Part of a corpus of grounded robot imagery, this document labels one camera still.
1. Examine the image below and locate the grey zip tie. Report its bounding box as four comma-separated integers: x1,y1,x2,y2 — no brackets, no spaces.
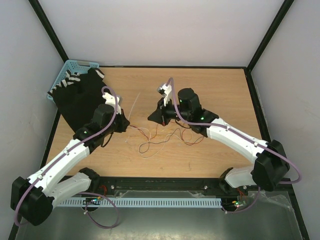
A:
127,92,141,120

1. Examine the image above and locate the right rear frame post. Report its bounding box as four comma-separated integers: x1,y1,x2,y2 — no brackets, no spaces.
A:
246,0,294,73

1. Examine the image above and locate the red wire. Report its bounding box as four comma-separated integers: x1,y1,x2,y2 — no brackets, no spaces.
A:
129,123,205,147

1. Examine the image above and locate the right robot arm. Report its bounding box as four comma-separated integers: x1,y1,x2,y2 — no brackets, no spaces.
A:
148,84,290,195

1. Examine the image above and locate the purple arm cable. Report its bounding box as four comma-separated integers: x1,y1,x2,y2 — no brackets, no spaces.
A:
13,86,121,229
166,76,303,215

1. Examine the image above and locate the white wire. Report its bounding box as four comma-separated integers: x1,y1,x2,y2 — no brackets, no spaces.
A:
124,126,186,160

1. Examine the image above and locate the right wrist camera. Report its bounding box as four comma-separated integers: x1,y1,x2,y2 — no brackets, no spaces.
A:
157,83,173,107

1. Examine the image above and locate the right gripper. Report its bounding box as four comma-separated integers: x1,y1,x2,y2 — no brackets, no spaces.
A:
148,96,191,126

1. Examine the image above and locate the striped black white cloth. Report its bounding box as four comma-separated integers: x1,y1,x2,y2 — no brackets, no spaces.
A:
48,67,105,97

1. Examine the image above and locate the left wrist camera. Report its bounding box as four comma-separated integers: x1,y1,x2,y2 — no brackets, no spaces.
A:
102,92,123,115

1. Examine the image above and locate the blue plastic basket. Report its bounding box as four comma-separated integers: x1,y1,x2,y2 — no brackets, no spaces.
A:
47,59,100,104

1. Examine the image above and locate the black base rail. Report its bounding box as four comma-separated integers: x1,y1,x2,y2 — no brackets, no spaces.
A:
95,176,248,199

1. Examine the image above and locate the black enclosure frame post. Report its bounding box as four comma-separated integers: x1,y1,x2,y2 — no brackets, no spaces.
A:
28,0,69,63

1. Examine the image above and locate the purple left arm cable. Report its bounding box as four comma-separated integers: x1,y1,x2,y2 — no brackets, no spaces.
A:
13,86,121,229

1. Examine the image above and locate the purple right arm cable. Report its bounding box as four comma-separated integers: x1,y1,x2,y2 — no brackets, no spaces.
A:
166,76,303,215

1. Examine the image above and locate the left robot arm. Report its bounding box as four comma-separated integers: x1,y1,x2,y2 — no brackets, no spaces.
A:
10,103,130,226

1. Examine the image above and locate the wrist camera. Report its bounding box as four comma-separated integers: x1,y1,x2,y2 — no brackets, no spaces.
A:
102,92,123,115
157,83,173,107

